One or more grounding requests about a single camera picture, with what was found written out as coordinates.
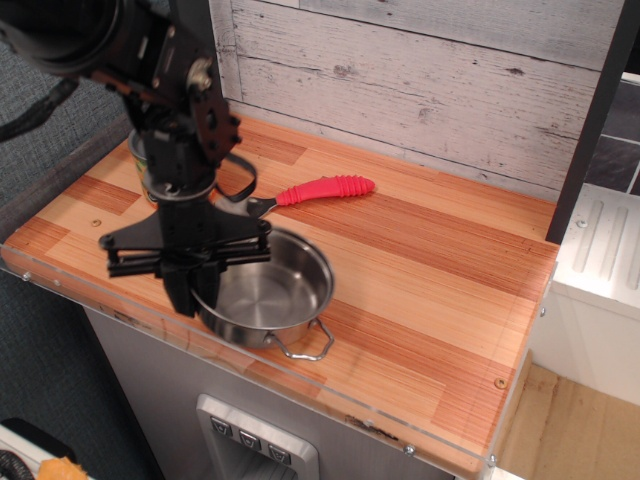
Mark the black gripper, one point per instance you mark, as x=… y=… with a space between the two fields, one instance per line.
x=181 y=236

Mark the stainless steel two-handled pan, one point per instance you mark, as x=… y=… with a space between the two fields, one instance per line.
x=276 y=303

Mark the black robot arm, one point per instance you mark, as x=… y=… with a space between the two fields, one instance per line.
x=169 y=82

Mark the grey toy fridge cabinet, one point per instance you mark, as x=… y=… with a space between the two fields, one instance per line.
x=163 y=385

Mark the peas and carrots toy can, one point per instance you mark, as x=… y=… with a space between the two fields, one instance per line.
x=142 y=170

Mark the silver ice dispenser panel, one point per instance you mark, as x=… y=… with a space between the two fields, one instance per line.
x=255 y=442

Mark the orange cloth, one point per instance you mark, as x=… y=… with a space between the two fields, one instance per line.
x=60 y=469

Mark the clear acrylic table edge guard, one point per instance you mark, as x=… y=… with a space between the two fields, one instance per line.
x=413 y=355

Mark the white toy sink unit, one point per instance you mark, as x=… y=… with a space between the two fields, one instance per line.
x=588 y=329

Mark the spoon with red handle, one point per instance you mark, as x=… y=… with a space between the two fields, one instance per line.
x=341 y=186

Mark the white box with black hose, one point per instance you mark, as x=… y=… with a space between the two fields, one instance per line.
x=32 y=445

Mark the black right vertical post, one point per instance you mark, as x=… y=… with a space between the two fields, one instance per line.
x=615 y=62

